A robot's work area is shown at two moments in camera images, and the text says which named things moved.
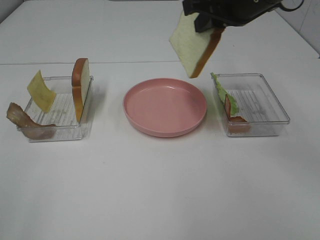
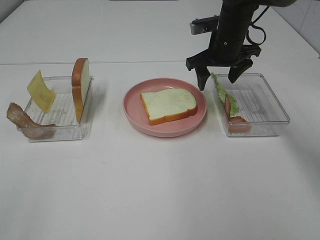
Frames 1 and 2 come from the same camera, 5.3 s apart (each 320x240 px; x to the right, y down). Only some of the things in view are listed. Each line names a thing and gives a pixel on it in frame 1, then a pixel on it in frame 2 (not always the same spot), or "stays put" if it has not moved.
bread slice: (194, 49) -> (169, 104)
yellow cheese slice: (40, 92) stays put
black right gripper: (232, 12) -> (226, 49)
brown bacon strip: (22, 120) stays put
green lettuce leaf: (234, 108) stays put
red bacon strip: (236, 124) stays put
